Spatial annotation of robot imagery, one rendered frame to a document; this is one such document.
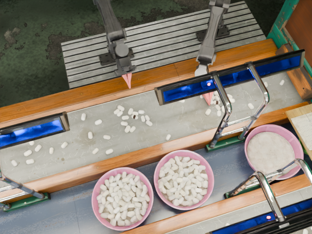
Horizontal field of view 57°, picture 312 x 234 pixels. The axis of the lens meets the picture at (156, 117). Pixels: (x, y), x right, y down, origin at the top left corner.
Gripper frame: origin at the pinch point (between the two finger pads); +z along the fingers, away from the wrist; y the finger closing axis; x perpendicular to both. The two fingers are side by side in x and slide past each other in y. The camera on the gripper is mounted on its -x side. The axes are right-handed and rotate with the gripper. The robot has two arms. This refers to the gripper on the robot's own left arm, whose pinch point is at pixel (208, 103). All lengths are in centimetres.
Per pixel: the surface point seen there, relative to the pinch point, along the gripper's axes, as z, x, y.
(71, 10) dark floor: -73, 167, -63
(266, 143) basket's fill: 22.3, -15.3, 19.9
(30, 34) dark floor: -60, 154, -104
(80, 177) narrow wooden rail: 12, -13, -68
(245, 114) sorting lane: 9.1, -5.0, 15.9
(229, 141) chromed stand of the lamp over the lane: 18.4, -10.2, 3.3
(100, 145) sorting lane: 4, -2, -57
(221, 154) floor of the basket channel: 23.8, -9.9, -1.6
